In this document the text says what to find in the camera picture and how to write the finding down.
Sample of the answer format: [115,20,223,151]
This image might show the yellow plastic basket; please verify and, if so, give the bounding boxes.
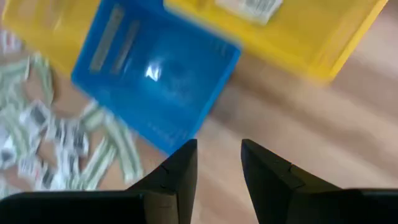
[163,0,389,84]
[1,0,102,77]

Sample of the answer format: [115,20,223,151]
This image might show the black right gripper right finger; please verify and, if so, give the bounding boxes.
[241,139,343,224]

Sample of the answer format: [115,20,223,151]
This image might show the orange label ointment packet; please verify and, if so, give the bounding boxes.
[214,0,284,26]

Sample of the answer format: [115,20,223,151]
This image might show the white antiseptic towelette packet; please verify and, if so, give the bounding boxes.
[46,119,91,158]
[18,101,52,138]

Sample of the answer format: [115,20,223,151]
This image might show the blue plastic basket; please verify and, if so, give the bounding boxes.
[70,0,243,156]

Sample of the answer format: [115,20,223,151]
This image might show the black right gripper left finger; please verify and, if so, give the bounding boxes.
[126,139,198,224]

